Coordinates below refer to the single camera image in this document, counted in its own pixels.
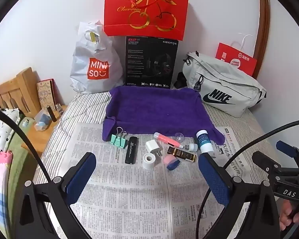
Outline white blue bottle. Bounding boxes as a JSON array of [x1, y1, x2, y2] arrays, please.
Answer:
[[196, 130, 214, 155]]

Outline white plastic shopping bag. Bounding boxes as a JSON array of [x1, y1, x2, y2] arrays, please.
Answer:
[[70, 21, 124, 94]]

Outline black rectangular stick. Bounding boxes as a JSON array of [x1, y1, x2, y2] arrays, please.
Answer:
[[125, 136, 140, 165]]

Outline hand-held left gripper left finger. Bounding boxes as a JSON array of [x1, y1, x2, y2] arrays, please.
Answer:
[[16, 152, 97, 239]]

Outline white charger plug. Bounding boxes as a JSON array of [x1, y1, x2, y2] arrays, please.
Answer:
[[146, 140, 163, 158]]

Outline black headphone box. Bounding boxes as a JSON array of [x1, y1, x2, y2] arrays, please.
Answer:
[[125, 36, 179, 89]]

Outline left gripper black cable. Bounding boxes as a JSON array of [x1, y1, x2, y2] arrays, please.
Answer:
[[0, 106, 54, 185]]

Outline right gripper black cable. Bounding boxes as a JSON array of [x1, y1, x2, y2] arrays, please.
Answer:
[[196, 119, 299, 239]]

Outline green blanket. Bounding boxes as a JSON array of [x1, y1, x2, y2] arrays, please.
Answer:
[[4, 119, 44, 219]]

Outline grey waist bag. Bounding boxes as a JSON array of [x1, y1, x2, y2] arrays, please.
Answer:
[[174, 51, 267, 118]]

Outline wooden headboard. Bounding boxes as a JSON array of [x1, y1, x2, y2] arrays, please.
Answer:
[[0, 67, 40, 119]]

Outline brown wooden frame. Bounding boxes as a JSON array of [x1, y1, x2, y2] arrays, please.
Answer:
[[254, 0, 269, 80]]

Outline patterned notebook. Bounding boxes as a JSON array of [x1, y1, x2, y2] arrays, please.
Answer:
[[36, 79, 56, 111]]

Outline person's right hand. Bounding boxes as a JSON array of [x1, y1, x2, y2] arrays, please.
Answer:
[[279, 200, 299, 232]]

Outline newspaper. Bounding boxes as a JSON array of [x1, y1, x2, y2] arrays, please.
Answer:
[[53, 122, 279, 239]]

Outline white pillow black flowers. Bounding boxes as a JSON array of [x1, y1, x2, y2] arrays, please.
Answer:
[[0, 108, 28, 152]]

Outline purple towel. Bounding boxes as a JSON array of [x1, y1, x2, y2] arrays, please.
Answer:
[[102, 85, 225, 145]]

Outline wooden nightstand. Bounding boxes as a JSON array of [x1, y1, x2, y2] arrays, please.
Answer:
[[27, 105, 68, 155]]

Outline white tape roll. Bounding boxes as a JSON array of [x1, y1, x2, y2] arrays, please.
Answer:
[[143, 153, 156, 172]]

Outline red gift bag gold print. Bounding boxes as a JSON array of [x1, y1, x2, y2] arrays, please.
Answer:
[[104, 0, 190, 41]]

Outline pink orange tube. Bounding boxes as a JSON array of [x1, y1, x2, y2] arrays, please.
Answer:
[[154, 132, 184, 148]]

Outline green binder clip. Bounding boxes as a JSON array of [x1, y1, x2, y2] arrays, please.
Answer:
[[110, 127, 128, 148]]

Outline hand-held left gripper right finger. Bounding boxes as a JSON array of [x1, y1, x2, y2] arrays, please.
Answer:
[[198, 153, 281, 239]]

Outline red book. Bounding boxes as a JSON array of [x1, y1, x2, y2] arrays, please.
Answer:
[[50, 80, 61, 105]]

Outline black cylinder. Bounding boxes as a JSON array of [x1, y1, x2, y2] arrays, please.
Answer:
[[47, 106, 58, 122]]

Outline pink cloth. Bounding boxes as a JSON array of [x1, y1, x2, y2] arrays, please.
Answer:
[[0, 151, 14, 229]]

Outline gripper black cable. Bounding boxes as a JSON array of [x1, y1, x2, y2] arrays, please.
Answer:
[[0, 106, 54, 185], [196, 119, 299, 239]]

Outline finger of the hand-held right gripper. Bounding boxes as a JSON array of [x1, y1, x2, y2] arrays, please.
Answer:
[[252, 151, 299, 180], [276, 141, 299, 166]]

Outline brown lighter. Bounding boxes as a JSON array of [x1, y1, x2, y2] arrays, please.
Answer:
[[167, 147, 197, 162]]

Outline red paper bag white handles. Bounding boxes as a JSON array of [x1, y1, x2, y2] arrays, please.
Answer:
[[215, 33, 258, 76]]

